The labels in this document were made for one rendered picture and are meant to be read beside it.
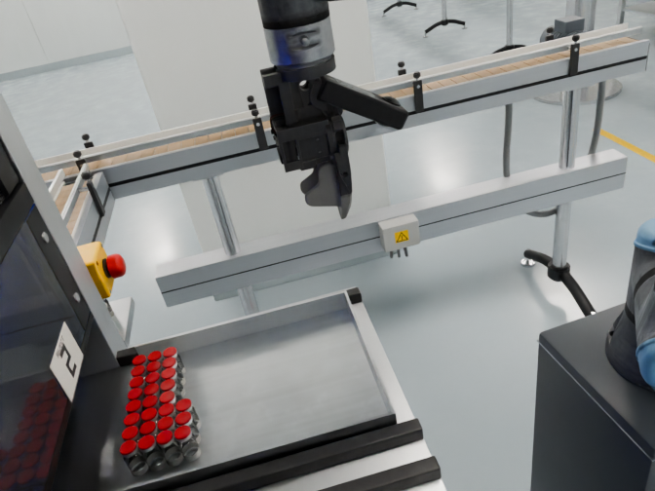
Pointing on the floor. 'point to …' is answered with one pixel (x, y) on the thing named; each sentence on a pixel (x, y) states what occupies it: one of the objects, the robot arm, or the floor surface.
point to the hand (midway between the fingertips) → (346, 207)
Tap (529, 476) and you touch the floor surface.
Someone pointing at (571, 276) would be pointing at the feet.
